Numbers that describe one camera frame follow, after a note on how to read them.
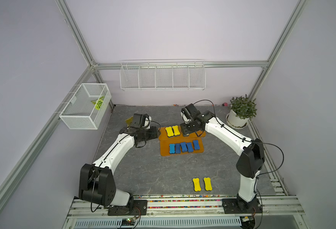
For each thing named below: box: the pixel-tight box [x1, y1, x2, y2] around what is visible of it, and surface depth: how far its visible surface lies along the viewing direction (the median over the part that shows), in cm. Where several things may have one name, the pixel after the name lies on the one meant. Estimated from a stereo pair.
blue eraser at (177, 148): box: [175, 143, 181, 154], surface depth 95 cm
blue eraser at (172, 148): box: [169, 143, 176, 154], surface depth 95 cm
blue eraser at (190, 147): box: [186, 142, 194, 153], surface depth 96 cm
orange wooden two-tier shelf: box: [158, 126, 207, 157], surface depth 95 cm
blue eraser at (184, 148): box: [179, 141, 189, 153], surface depth 95 cm
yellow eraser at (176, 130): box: [171, 124, 181, 136], surface depth 88 cm
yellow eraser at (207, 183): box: [203, 177, 213, 191], surface depth 82 cm
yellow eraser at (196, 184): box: [192, 177, 202, 192], surface depth 81 cm
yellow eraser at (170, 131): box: [165, 126, 175, 137], surface depth 87 cm
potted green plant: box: [225, 94, 258, 130], surface depth 96 cm
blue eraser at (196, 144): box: [192, 139, 200, 151], surface depth 98 cm
